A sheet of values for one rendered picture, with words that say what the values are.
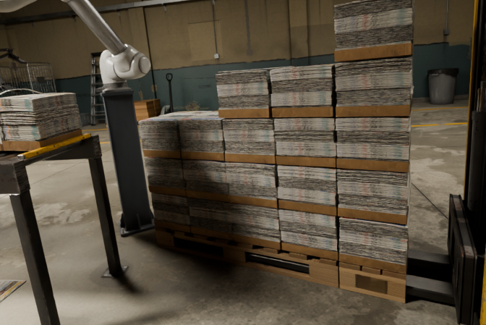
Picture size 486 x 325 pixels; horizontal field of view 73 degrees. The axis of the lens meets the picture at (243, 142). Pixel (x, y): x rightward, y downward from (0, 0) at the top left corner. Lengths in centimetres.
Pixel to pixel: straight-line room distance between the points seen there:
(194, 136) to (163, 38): 732
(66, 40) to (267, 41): 536
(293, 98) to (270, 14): 703
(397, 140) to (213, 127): 88
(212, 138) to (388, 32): 96
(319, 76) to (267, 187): 60
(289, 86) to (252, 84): 19
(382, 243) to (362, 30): 91
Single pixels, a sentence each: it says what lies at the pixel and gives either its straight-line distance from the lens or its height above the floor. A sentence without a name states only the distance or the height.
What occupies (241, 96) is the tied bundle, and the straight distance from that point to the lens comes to 163.
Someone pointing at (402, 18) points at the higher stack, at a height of 120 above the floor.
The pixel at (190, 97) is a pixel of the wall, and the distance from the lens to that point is 882.
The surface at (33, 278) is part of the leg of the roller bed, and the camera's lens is 166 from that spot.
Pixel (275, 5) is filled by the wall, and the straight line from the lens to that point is 852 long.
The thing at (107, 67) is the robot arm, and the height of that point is 116.
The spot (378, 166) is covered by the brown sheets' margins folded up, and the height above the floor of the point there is 63.
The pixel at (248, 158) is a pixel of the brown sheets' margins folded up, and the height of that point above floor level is 63.
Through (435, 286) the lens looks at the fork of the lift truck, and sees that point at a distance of 178.
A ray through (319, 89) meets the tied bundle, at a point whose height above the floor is 96.
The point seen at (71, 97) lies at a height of 101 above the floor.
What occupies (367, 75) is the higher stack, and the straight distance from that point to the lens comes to 144.
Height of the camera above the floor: 106
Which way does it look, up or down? 12 degrees down
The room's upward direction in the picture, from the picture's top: 5 degrees counter-clockwise
